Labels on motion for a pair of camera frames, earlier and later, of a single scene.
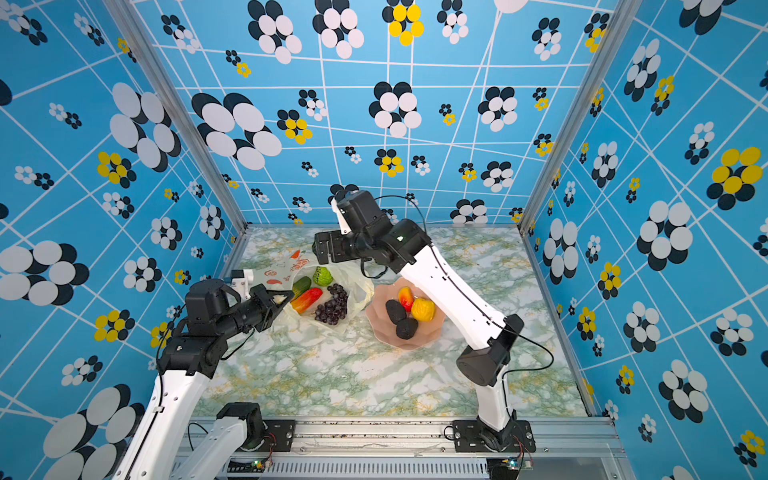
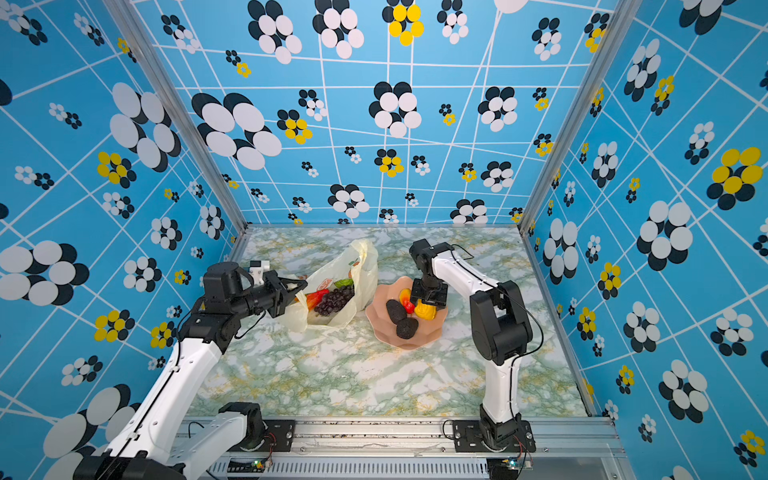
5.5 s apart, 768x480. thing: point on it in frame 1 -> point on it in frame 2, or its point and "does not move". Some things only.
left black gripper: [269, 309] -> [277, 286]
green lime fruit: [322, 276] -> [344, 282]
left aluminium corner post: [127, 15] does not move
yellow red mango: [406, 297] does not move
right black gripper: [325, 251] -> [439, 301]
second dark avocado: [406, 328] does not move
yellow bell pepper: [423, 310] does not move
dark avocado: [395, 310] does not move
